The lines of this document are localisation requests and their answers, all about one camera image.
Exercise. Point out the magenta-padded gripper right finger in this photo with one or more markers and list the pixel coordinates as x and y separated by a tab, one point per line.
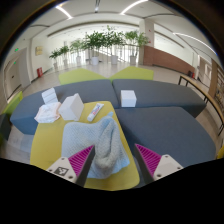
157	166

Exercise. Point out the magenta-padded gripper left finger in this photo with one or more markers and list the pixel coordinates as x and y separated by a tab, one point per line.
71	168

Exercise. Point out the light blue towel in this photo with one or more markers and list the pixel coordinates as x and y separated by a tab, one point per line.
86	140

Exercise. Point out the large blue-grey ottoman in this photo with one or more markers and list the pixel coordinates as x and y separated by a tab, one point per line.
166	133
160	93
86	90

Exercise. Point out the yellow ottoman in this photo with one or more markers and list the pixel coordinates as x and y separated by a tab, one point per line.
46	140

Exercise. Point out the white wet wipes pack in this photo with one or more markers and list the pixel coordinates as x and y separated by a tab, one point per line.
47	113

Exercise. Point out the white tube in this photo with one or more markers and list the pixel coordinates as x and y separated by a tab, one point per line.
95	112

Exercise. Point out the white tissue box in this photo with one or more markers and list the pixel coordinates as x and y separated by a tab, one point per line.
70	107

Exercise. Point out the small white cube box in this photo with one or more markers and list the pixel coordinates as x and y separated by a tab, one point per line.
128	99

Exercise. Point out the stack of white tissue packs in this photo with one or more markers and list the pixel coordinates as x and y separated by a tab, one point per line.
50	96

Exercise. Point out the dark grey ottoman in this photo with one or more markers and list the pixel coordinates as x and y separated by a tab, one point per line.
4	126

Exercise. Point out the wooden bench with black legs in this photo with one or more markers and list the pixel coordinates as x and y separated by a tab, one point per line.
196	85

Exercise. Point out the red bin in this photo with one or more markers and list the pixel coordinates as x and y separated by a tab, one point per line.
39	72

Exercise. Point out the group of potted plants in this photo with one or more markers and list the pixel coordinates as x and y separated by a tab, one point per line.
96	41

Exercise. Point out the green exit sign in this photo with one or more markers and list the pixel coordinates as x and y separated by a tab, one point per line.
16	49

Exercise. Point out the group of ceiling strip lights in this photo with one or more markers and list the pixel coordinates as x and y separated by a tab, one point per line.
63	11

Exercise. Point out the yellowish wall picture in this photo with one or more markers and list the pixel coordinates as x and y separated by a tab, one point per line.
39	50

